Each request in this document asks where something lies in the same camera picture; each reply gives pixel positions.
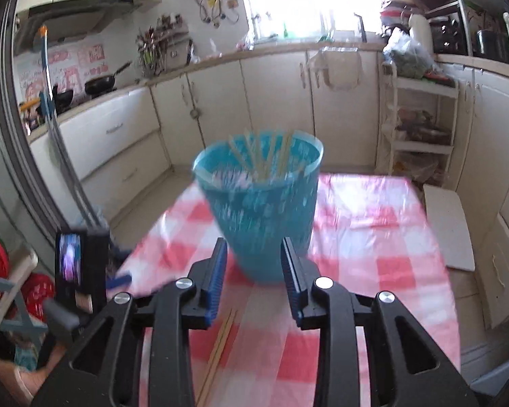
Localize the small black wok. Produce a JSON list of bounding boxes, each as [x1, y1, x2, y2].
[[51, 87, 75, 113]]

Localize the utensil holder with utensils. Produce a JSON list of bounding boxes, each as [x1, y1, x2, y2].
[[136, 25, 171, 79]]

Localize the long bamboo chopstick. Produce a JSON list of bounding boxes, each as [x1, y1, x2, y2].
[[195, 309, 234, 407], [201, 309, 239, 407]]

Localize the cream kitchen base cabinet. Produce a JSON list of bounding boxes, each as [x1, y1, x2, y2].
[[433, 53, 509, 331], [150, 46, 384, 171]]

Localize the cream drawer cabinet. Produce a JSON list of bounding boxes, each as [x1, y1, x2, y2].
[[27, 87, 172, 230]]

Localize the white thermos jug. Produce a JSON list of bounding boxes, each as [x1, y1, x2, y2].
[[407, 13, 433, 54]]

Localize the person's left forearm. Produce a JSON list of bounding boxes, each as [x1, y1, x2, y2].
[[0, 343, 69, 406]]

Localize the pale blue wooden frame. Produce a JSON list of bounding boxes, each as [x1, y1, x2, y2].
[[0, 241, 48, 336]]

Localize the black cooking pot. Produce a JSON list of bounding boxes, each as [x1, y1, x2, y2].
[[473, 27, 509, 65]]

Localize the grey door frame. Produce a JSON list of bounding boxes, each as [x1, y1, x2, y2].
[[0, 4, 86, 247]]

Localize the metal mop poles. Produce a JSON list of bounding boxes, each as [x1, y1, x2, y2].
[[38, 25, 108, 230]]

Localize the kitchen faucet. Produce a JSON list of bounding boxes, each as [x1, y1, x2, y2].
[[354, 13, 368, 44]]

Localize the white rectangular board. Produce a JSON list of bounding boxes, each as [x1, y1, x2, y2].
[[423, 183, 476, 272]]

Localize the red checkered plastic tablecloth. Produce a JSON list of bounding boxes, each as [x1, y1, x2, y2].
[[133, 173, 463, 407]]

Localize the bundle of bamboo chopsticks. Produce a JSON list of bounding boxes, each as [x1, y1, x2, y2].
[[228, 129, 295, 183]]

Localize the black wok with handle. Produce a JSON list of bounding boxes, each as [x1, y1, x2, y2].
[[84, 61, 133, 96]]

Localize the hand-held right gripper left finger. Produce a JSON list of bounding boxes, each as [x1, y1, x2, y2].
[[30, 237, 229, 407]]

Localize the steel range hood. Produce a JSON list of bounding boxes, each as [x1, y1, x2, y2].
[[15, 0, 144, 45]]

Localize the blue cutout plastic basket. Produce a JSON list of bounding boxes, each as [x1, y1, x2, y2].
[[193, 131, 324, 284]]

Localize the clear bag of vegetables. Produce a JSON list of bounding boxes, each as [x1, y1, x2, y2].
[[384, 27, 437, 79]]

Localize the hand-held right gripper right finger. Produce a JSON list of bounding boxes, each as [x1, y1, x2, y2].
[[281, 236, 480, 407]]

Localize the white storage rack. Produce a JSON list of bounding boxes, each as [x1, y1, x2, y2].
[[377, 61, 459, 187]]

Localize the black countertop appliance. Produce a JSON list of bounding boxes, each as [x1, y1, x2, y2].
[[430, 15, 468, 54]]

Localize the white hanging bag holder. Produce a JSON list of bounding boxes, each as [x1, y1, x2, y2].
[[307, 46, 363, 92]]

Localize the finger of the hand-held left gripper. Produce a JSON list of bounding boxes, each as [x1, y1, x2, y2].
[[106, 273, 133, 291], [108, 244, 130, 270]]

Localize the pink wall stickers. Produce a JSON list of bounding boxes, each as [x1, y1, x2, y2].
[[17, 42, 108, 108]]

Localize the steel pot lid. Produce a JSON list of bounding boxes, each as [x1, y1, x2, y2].
[[396, 110, 450, 145]]

